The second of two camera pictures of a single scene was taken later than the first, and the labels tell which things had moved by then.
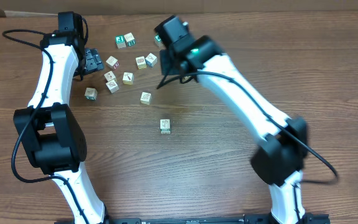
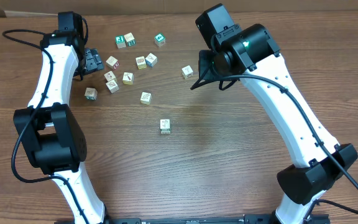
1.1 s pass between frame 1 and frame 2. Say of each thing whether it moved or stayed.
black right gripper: moved
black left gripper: stayed
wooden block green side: stayed
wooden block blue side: stayed
